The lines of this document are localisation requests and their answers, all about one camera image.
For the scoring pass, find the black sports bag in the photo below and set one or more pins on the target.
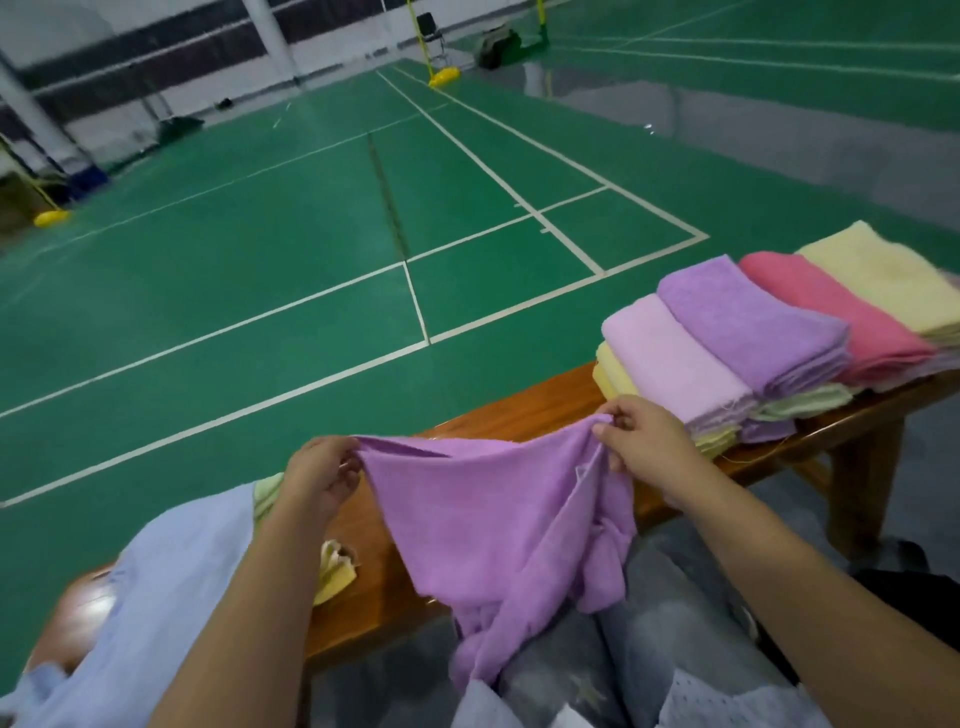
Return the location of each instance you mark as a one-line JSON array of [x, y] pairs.
[[498, 45]]

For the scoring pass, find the person's right forearm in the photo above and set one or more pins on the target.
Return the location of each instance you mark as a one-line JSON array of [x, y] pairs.
[[840, 600]]

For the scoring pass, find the brown wooden bench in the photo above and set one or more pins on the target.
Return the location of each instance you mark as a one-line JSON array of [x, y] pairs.
[[495, 413]]

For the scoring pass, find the person's grey trousers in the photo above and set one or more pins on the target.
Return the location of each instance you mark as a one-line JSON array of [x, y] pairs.
[[675, 615]]

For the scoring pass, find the person's right hand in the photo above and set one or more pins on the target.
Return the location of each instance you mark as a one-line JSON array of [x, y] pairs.
[[653, 443]]

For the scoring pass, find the light green striped towel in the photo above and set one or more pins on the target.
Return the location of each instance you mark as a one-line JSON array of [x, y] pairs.
[[810, 401]]

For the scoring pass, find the person's left hand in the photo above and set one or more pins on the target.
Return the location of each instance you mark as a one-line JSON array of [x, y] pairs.
[[315, 480]]

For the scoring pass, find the purple towel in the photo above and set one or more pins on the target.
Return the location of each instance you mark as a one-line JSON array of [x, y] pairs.
[[495, 525], [750, 323], [768, 431]]

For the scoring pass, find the person's left forearm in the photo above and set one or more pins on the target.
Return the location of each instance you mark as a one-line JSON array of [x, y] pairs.
[[240, 630]]

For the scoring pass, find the hot pink towel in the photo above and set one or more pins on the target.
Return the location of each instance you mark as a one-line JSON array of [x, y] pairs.
[[833, 308]]

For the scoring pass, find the yellow white striped cloth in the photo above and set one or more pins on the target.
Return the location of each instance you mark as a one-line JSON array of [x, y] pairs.
[[335, 573]]

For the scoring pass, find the white blue towel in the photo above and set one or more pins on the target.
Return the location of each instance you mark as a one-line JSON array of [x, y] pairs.
[[135, 615]]

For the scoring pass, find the pale yellow towel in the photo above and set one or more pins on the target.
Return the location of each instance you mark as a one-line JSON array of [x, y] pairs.
[[885, 278], [612, 375]]

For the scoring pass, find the dark folding chair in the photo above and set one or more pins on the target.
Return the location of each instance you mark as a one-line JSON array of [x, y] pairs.
[[429, 30]]

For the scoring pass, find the yellow green towel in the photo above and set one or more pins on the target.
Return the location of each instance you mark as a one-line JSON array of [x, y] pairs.
[[267, 492]]

